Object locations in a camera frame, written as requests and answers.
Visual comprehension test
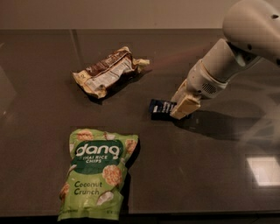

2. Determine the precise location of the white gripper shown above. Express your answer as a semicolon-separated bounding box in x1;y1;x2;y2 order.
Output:
171;59;228;120

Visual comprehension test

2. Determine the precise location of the dark blue rxbar wrapper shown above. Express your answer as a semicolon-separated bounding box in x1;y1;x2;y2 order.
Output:
149;99;193;121

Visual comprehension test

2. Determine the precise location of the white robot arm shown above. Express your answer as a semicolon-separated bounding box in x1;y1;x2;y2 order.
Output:
171;0;280;119

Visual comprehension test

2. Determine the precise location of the brown crumpled chip bag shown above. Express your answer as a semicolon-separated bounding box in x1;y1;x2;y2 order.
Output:
72;46;150;99

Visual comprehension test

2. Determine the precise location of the green dang rice chips bag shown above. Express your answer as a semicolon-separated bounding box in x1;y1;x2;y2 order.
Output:
58;129;138;221

